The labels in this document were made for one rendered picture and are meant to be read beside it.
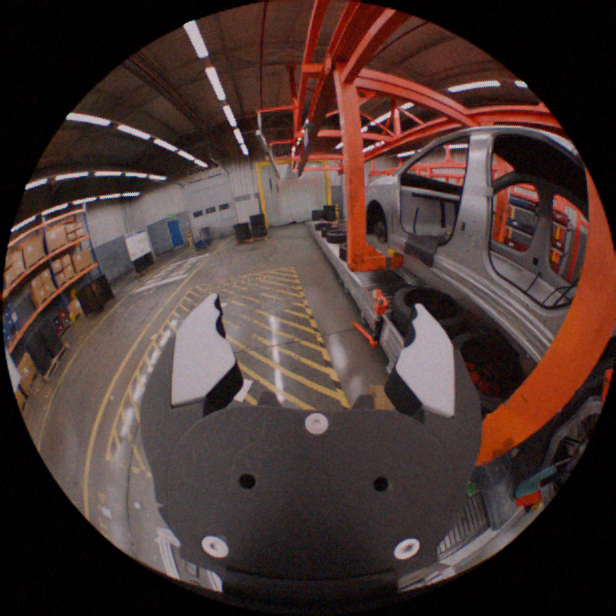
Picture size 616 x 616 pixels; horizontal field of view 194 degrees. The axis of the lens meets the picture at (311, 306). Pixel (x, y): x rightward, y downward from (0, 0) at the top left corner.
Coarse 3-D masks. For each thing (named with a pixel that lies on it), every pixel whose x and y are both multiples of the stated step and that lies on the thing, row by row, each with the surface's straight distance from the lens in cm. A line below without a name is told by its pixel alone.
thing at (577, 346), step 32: (608, 256) 58; (608, 288) 58; (576, 320) 58; (608, 320) 58; (576, 352) 60; (544, 384) 65; (576, 384) 62; (512, 416) 74; (544, 416) 68; (480, 448) 89
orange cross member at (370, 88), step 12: (360, 84) 240; (372, 84) 247; (384, 84) 255; (384, 96) 258; (396, 96) 258; (408, 96) 264; (420, 96) 277; (432, 108) 285; (444, 108) 298; (456, 120) 314; (468, 120) 332
